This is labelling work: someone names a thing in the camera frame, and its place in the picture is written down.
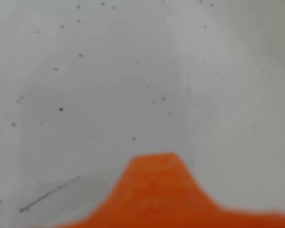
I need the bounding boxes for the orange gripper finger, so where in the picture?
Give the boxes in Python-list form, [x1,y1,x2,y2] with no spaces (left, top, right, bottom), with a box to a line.
[49,152,285,228]

